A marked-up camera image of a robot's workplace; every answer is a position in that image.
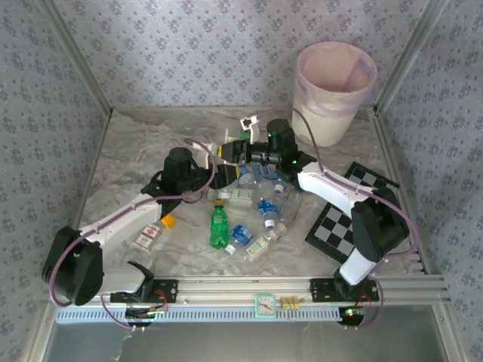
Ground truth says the aluminium mounting rail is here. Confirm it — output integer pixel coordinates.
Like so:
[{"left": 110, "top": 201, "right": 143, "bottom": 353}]
[{"left": 41, "top": 274, "right": 452, "bottom": 302}]

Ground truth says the clear bottle orange cap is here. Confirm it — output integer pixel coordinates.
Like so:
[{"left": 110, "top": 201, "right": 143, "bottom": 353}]
[{"left": 131, "top": 213, "right": 177, "bottom": 253}]

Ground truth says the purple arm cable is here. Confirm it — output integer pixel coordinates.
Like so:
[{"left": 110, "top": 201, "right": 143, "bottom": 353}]
[
  {"left": 260, "top": 106, "right": 420, "bottom": 333},
  {"left": 48, "top": 138, "right": 218, "bottom": 335}
]

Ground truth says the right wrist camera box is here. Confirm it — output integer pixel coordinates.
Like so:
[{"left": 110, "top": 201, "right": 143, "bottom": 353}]
[{"left": 239, "top": 115, "right": 261, "bottom": 143}]

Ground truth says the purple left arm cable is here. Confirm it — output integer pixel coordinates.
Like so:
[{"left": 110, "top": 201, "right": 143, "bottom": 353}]
[{"left": 48, "top": 138, "right": 218, "bottom": 335}]

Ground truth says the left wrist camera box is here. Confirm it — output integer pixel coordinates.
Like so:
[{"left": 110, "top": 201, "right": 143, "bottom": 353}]
[{"left": 190, "top": 141, "right": 220, "bottom": 169}]

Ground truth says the plain clear bottle blue cap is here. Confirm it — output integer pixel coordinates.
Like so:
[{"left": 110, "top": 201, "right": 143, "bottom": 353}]
[{"left": 278, "top": 190, "right": 305, "bottom": 223}]

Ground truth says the aluminium frame post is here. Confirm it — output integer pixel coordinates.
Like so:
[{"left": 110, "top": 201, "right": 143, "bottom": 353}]
[
  {"left": 373, "top": 0, "right": 452, "bottom": 116},
  {"left": 37, "top": 0, "right": 114, "bottom": 116}
]

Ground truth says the right black controller board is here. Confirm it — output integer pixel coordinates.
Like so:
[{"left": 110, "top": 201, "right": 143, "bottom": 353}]
[{"left": 337, "top": 305, "right": 369, "bottom": 327}]

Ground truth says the white waste bin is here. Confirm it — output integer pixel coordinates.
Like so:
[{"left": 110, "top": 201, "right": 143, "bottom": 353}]
[{"left": 291, "top": 41, "right": 379, "bottom": 148}]

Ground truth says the grey metal panel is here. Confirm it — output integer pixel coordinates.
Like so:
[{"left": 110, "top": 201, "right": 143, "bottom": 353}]
[{"left": 41, "top": 305, "right": 454, "bottom": 362}]

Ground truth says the grey slotted cable duct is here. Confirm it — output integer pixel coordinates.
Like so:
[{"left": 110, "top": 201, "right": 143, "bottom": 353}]
[{"left": 54, "top": 305, "right": 343, "bottom": 324}]

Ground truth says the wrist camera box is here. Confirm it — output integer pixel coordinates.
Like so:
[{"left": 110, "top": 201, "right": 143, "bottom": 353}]
[
  {"left": 190, "top": 141, "right": 220, "bottom": 169},
  {"left": 239, "top": 115, "right": 261, "bottom": 143}
]

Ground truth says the small teal clock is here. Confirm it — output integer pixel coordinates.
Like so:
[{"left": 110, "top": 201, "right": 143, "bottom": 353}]
[{"left": 254, "top": 293, "right": 278, "bottom": 320}]

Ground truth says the black white chessboard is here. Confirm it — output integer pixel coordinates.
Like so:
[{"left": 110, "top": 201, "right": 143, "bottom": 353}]
[{"left": 304, "top": 161, "right": 401, "bottom": 265}]

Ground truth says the aluminium side rail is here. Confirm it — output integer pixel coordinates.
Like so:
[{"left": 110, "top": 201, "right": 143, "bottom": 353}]
[{"left": 371, "top": 107, "right": 433, "bottom": 275}]

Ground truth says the left black controller board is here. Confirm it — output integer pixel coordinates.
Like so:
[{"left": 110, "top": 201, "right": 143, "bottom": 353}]
[{"left": 124, "top": 305, "right": 170, "bottom": 327}]

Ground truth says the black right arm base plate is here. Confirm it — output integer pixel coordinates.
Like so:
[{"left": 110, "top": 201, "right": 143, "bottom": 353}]
[{"left": 309, "top": 278, "right": 380, "bottom": 304}]

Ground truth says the black controller board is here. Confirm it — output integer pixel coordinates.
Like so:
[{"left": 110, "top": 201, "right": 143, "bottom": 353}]
[
  {"left": 124, "top": 305, "right": 170, "bottom": 327},
  {"left": 337, "top": 305, "right": 369, "bottom": 327}
]

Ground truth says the tall clear bottle blue print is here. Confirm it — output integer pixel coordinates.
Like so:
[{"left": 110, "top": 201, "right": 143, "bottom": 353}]
[{"left": 251, "top": 162, "right": 278, "bottom": 193}]

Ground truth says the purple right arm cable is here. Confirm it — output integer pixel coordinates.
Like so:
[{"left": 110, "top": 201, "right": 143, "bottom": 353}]
[{"left": 260, "top": 106, "right": 420, "bottom": 333}]

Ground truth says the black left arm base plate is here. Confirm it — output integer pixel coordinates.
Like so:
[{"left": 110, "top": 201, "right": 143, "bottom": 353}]
[{"left": 109, "top": 278, "right": 179, "bottom": 305}]

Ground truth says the pink plastic bin liner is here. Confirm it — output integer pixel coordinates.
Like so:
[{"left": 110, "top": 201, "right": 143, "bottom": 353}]
[{"left": 294, "top": 41, "right": 379, "bottom": 118}]

